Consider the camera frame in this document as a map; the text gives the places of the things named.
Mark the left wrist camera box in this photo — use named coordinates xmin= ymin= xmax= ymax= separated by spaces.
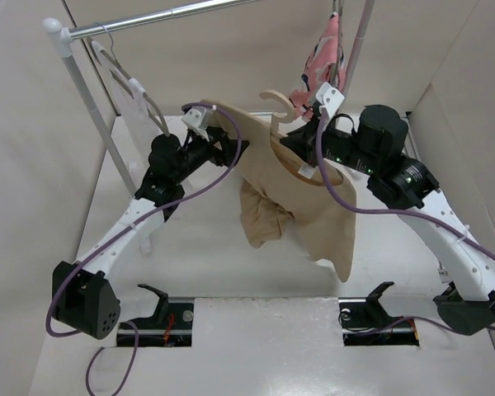
xmin=181 ymin=106 xmax=213 ymax=141

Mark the clothes rack frame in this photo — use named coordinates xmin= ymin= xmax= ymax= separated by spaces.
xmin=42 ymin=1 xmax=375 ymax=193

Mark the aluminium rail right side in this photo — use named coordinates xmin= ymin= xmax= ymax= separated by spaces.
xmin=403 ymin=111 xmax=452 ymax=284

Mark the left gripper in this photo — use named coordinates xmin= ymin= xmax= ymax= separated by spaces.
xmin=172 ymin=126 xmax=247 ymax=184

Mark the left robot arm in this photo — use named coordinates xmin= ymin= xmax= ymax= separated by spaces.
xmin=45 ymin=127 xmax=249 ymax=340

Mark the beige t shirt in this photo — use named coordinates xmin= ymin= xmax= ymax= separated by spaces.
xmin=207 ymin=99 xmax=356 ymax=282

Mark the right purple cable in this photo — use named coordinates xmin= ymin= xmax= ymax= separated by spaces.
xmin=315 ymin=111 xmax=495 ymax=335

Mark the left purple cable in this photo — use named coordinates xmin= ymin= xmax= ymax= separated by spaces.
xmin=45 ymin=102 xmax=248 ymax=394

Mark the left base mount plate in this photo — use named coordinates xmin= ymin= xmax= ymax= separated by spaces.
xmin=131 ymin=298 xmax=195 ymax=347

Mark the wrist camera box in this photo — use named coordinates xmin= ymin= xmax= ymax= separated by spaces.
xmin=181 ymin=106 xmax=213 ymax=141
xmin=313 ymin=82 xmax=345 ymax=117

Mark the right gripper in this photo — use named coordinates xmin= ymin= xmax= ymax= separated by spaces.
xmin=280 ymin=113 xmax=380 ymax=176

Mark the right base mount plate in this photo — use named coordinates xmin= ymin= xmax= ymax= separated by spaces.
xmin=337 ymin=299 xmax=420 ymax=347

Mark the purple cable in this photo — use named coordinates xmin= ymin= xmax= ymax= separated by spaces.
xmin=45 ymin=102 xmax=248 ymax=394
xmin=315 ymin=111 xmax=495 ymax=335

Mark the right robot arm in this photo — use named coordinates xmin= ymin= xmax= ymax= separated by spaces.
xmin=280 ymin=105 xmax=495 ymax=335

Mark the white garment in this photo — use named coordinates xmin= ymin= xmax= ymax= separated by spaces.
xmin=87 ymin=39 xmax=162 ymax=186

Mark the base mount plate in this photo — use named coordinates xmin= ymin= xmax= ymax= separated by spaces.
xmin=337 ymin=299 xmax=420 ymax=347
xmin=131 ymin=298 xmax=195 ymax=347

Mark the pink patterned garment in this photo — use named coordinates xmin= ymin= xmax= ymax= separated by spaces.
xmin=288 ymin=23 xmax=346 ymax=120

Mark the grey hanger right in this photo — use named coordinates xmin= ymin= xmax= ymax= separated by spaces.
xmin=327 ymin=1 xmax=346 ymax=89

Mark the grey hanger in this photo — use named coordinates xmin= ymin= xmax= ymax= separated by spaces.
xmin=94 ymin=21 xmax=170 ymax=136
xmin=327 ymin=1 xmax=346 ymax=89

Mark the grey hanger left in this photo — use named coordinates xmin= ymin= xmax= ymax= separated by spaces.
xmin=94 ymin=21 xmax=170 ymax=136

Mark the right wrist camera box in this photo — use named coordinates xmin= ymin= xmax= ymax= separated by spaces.
xmin=313 ymin=82 xmax=345 ymax=117

